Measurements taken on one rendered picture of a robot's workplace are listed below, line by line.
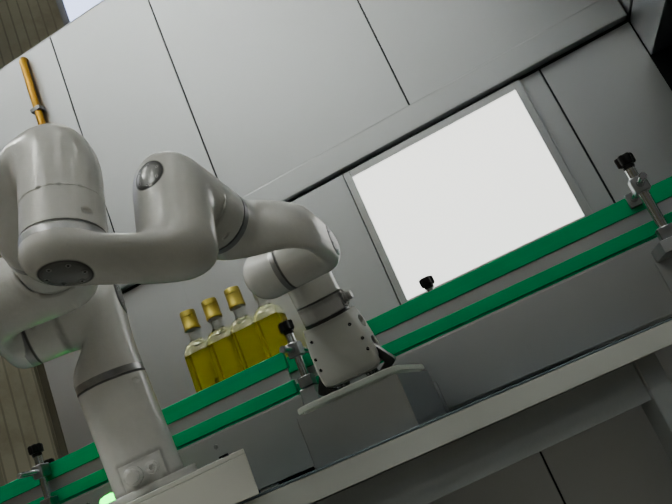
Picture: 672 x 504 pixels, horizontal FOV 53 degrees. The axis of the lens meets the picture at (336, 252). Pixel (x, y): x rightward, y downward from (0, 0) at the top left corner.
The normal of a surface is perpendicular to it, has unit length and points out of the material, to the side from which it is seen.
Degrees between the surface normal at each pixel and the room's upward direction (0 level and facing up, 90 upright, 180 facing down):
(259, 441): 90
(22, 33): 90
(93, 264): 160
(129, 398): 92
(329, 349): 106
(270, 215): 84
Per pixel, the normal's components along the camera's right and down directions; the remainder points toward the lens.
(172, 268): 0.33, 0.76
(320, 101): -0.32, -0.14
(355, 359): -0.14, 0.17
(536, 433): 0.16, -0.35
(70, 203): 0.46, -0.51
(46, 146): 0.01, -0.51
